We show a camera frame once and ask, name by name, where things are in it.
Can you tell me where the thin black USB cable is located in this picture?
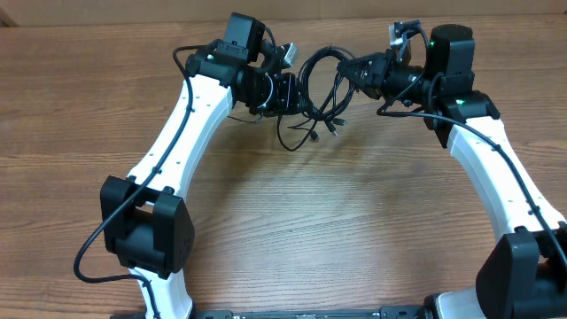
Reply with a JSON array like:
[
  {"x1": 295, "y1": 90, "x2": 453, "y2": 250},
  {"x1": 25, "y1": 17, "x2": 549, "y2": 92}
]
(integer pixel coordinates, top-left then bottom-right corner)
[{"x1": 276, "y1": 70, "x2": 351, "y2": 152}]

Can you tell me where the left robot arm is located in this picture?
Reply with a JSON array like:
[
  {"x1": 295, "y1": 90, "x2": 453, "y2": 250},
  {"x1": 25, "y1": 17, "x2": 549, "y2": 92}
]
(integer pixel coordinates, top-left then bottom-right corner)
[{"x1": 100, "y1": 12, "x2": 305, "y2": 318}]

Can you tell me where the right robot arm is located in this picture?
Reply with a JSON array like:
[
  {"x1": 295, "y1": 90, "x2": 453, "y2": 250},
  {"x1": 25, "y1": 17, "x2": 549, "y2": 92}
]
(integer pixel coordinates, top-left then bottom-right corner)
[{"x1": 338, "y1": 21, "x2": 566, "y2": 318}]

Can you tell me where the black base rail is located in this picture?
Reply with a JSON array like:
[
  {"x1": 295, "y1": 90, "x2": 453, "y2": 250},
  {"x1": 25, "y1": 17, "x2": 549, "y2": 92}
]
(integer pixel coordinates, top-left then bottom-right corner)
[{"x1": 110, "y1": 304, "x2": 444, "y2": 319}]

